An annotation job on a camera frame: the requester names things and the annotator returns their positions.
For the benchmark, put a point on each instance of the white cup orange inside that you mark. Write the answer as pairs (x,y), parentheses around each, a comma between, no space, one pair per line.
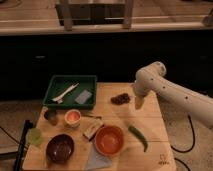
(72,118)

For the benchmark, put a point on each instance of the light green cup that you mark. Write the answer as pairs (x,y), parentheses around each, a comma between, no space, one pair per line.
(34,137)

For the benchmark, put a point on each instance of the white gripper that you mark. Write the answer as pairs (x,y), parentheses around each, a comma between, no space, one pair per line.
(140,92)

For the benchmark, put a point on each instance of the green plastic tray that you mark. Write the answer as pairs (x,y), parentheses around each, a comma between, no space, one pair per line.
(59,83)

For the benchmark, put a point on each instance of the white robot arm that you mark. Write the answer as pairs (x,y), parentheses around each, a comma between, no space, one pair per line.
(151,77)

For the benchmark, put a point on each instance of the dark thin stick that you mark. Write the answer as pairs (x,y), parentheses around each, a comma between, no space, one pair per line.
(91,116)

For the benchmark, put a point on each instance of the grey cloth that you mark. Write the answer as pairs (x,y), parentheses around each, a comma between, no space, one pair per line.
(96,160)

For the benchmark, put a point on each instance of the wooden frame structure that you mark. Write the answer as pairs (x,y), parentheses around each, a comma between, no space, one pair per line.
(91,14)

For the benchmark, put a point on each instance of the dark purple grape bunch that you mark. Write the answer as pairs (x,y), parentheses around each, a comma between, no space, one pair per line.
(120,99)

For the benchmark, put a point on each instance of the white plastic fork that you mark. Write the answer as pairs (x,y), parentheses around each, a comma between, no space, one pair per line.
(59,99)

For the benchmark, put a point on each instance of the small dark metal cup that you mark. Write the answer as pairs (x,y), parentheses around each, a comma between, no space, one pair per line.
(51,116)

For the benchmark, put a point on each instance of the grey sponge pad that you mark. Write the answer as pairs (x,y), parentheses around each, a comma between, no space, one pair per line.
(83,97)

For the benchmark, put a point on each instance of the small wooden block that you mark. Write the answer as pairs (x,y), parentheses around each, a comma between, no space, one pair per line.
(93,128)

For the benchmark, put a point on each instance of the black bar stand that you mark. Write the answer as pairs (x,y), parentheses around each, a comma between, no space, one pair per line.
(28,124)

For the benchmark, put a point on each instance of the green chili pepper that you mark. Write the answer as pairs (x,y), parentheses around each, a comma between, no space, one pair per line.
(139,136)

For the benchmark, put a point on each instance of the orange bowl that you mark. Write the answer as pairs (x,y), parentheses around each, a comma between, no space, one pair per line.
(109,140)

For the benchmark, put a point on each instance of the dark purple bowl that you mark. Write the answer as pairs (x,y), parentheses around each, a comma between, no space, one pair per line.
(60,148)

